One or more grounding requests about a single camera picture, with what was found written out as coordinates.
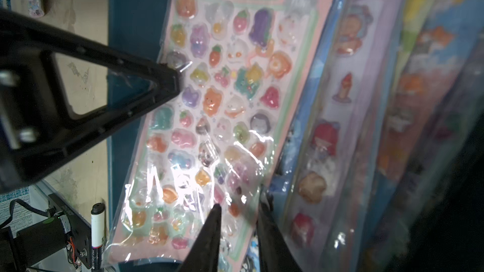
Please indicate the black marker pen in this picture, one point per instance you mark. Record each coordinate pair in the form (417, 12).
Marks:
(97, 235)

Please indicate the pink bonbon sticker sheet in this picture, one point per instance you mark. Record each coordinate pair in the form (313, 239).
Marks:
(243, 66)

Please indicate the blue penguin sticker sheet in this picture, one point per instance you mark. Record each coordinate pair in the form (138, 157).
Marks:
(324, 131)

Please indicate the princess sticker sheet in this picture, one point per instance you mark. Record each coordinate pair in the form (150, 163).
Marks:
(389, 18)

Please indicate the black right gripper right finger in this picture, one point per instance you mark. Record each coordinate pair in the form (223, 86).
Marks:
(274, 254)

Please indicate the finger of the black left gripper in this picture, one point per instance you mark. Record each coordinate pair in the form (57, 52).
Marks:
(61, 94)

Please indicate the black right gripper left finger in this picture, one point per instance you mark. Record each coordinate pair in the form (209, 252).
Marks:
(204, 254)

